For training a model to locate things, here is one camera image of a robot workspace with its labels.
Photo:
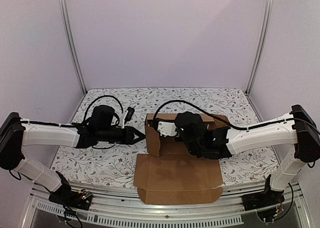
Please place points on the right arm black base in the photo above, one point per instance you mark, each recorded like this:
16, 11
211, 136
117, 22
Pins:
265, 198

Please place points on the floral patterned table mat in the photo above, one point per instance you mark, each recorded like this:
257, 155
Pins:
114, 165

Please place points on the brown cardboard paper box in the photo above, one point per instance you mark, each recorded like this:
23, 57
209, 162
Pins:
169, 175

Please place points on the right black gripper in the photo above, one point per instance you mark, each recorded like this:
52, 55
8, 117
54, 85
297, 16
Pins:
178, 133

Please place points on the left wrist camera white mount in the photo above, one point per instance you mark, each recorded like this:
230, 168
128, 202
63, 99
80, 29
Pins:
126, 116

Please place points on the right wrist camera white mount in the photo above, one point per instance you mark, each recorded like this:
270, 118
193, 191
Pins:
167, 129

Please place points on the right aluminium frame post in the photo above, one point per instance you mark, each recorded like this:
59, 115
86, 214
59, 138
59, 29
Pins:
260, 46

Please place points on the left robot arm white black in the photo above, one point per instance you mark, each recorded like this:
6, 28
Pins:
16, 133

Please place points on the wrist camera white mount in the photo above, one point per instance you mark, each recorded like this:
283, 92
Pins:
167, 129
126, 116

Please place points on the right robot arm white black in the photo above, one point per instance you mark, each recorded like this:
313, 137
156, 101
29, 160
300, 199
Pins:
295, 128

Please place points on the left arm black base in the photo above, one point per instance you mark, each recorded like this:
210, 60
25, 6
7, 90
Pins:
81, 199

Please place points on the front aluminium rail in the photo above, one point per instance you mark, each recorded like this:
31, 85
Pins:
121, 207

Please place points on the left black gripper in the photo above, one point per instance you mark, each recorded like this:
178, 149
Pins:
128, 137

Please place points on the aluminium frame post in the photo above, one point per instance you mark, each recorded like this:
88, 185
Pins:
71, 45
260, 46

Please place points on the left aluminium frame post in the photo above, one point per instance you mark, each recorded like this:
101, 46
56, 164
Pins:
71, 45

